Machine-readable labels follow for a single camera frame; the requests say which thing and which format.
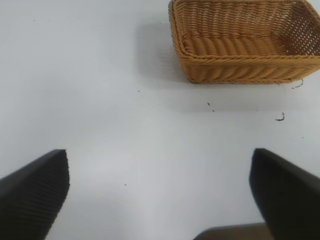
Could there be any brown wicker basket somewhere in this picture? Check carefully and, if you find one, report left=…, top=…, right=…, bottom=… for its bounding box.
left=167, top=0, right=320, bottom=85

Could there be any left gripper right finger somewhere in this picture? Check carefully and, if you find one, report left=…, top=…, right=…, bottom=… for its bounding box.
left=249, top=147, right=320, bottom=240

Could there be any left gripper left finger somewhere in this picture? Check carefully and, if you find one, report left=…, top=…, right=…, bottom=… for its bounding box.
left=0, top=149, right=71, bottom=240

